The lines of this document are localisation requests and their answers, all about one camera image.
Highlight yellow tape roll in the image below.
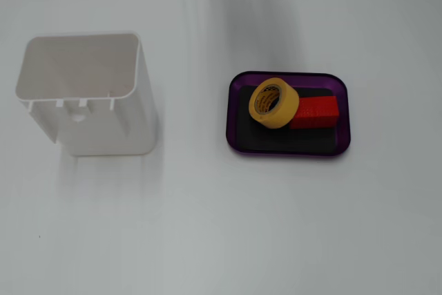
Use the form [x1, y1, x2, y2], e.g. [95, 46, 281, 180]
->
[248, 77, 300, 130]

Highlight purple metal tray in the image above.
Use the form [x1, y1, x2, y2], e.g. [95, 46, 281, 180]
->
[225, 70, 352, 158]

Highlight red rectangular block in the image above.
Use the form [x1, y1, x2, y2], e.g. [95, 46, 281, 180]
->
[288, 95, 339, 130]

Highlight black tray mat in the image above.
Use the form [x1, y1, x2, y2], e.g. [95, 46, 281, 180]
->
[236, 84, 338, 153]

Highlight white plastic bin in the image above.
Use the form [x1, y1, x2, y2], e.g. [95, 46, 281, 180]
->
[15, 33, 156, 157]

